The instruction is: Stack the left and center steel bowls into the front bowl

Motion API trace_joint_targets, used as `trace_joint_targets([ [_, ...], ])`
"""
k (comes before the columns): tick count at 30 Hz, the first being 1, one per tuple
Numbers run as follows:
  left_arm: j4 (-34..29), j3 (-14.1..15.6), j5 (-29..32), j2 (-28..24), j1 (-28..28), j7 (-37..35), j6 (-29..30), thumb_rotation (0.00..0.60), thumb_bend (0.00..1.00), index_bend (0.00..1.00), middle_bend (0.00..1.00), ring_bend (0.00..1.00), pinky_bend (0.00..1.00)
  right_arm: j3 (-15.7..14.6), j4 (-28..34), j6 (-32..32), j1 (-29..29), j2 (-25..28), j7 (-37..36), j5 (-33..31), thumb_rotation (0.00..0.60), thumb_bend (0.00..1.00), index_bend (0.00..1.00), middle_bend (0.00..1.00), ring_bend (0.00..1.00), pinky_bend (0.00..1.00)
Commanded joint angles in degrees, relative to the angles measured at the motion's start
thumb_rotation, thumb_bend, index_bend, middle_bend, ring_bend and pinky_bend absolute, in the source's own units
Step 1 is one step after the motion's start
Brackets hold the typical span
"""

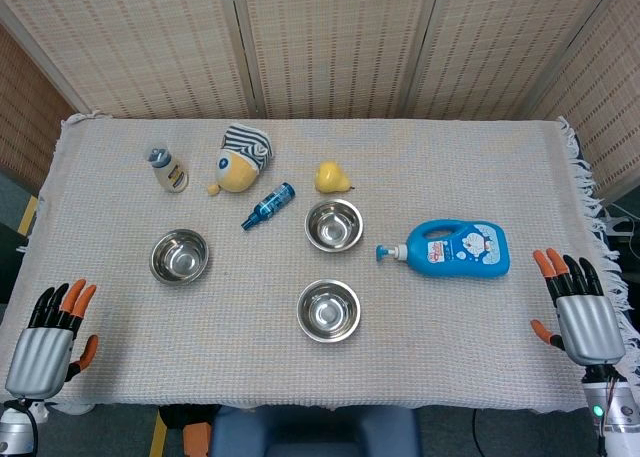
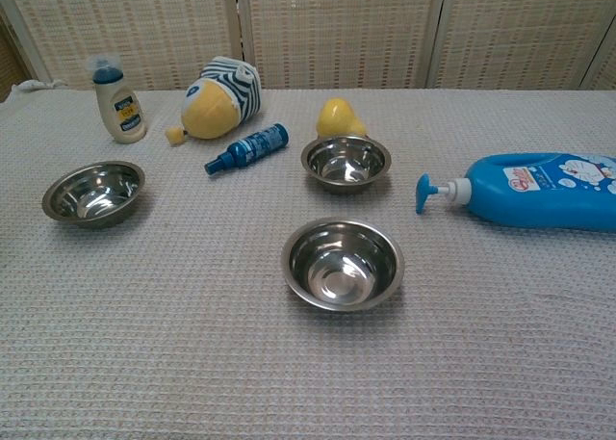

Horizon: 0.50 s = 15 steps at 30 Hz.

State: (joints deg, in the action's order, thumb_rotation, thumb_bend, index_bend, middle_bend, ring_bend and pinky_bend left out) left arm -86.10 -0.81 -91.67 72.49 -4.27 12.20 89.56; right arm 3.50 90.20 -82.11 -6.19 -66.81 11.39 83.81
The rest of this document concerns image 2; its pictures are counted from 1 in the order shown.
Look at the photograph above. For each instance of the stainless steel bowl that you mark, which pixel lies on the stainless steel bowl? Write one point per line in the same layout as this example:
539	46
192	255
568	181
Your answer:
341	266
346	163
91	194

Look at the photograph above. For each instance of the small blue spray bottle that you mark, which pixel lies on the small blue spray bottle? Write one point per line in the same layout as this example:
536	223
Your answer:
250	146

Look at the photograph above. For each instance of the yellow pear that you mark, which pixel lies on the yellow pear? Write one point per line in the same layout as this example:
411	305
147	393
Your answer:
337	117

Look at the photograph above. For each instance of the yellow plush toy striped hat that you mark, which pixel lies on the yellow plush toy striped hat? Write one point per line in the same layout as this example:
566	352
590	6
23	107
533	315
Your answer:
212	108

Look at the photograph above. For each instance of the beige woven tablecloth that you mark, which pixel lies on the beige woven tablecloth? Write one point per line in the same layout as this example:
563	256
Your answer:
192	344

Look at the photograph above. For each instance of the woven folding screen panel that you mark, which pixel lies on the woven folding screen panel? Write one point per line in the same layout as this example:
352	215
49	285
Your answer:
337	31
9	55
604	71
520	31
144	26

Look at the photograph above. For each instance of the cream squeeze bottle blue cap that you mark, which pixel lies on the cream squeeze bottle blue cap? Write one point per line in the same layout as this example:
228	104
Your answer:
122	117

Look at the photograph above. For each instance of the large blue pump bottle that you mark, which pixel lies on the large blue pump bottle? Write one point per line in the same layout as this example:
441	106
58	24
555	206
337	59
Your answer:
529	194

